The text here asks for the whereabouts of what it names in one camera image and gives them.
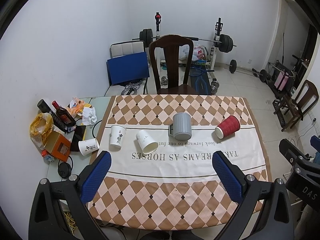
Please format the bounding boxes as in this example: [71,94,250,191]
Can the red ripple paper cup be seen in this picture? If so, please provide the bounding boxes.
[215,115,240,139]

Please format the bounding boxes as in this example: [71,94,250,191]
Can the white paper cup off cloth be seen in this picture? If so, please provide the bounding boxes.
[78,138,100,156]

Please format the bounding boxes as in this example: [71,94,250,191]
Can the white paper cup upright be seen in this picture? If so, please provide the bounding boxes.
[110,125,126,148]

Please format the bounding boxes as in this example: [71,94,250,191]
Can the white paper cup lying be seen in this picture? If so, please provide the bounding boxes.
[136,130,159,155]

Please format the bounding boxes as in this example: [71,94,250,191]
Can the wooden chair at right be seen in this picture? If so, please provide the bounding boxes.
[272,80,319,132]

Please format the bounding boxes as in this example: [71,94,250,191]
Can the orange cardboard box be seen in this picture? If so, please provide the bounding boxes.
[44,131,71,162]

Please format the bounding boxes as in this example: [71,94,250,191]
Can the black wallet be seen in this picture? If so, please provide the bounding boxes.
[70,125,86,152]

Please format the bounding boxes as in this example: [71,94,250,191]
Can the yellow plastic bag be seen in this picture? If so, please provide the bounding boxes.
[29,113,54,153]

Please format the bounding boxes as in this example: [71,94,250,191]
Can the pink exercise machine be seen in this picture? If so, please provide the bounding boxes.
[266,60,296,99]

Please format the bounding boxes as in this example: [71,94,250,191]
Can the dark liquor bottle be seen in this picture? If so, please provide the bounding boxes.
[52,101,76,127]

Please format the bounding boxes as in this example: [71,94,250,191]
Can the small barbell on floor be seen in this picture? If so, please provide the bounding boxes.
[226,59,268,83]

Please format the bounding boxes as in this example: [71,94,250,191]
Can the crumpled white tissue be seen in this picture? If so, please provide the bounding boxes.
[82,107,97,126]

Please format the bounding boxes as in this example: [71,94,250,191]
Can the orange snack wrappers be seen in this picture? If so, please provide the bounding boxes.
[67,98,92,118]

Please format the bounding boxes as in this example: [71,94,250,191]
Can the black bottle box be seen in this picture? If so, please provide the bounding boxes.
[37,99,67,133]

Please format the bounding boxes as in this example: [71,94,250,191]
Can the checkered tablecloth with text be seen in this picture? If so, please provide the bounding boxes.
[87,95,272,230]

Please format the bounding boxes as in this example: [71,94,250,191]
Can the metal dumbbell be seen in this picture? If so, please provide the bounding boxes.
[210,79,220,95]

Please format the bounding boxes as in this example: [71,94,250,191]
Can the grey ribbed mug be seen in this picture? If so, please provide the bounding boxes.
[168,112,192,141]

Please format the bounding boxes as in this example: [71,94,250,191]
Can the barbell with black plates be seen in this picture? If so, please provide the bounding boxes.
[133,29,236,53]

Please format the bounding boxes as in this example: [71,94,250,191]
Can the white weight bench rack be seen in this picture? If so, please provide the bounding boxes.
[152,12,223,81]

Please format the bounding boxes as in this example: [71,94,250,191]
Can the white plastic bag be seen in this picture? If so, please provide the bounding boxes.
[178,44,197,61]

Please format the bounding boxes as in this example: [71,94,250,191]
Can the white padded chair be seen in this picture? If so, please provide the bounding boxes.
[110,40,145,58]

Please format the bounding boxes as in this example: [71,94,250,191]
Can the dark wooden chair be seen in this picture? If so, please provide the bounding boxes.
[149,35,198,95]

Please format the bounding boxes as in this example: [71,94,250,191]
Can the black round cable reel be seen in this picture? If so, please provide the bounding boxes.
[57,155,74,179]

